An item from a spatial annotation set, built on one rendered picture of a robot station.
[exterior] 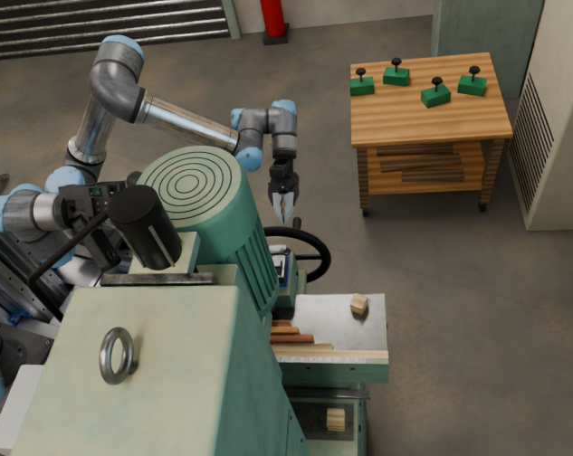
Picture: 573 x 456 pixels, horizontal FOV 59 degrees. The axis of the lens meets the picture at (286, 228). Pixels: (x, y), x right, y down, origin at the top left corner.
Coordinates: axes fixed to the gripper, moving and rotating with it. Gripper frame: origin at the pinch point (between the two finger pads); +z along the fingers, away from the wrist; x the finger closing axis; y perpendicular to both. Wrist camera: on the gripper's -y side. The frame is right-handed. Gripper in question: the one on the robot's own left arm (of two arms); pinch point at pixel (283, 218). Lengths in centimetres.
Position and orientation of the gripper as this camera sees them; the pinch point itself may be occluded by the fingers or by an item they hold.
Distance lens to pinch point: 143.9
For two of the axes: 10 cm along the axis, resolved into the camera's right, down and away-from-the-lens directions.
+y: 1.7, 1.3, 9.8
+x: -9.8, 0.3, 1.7
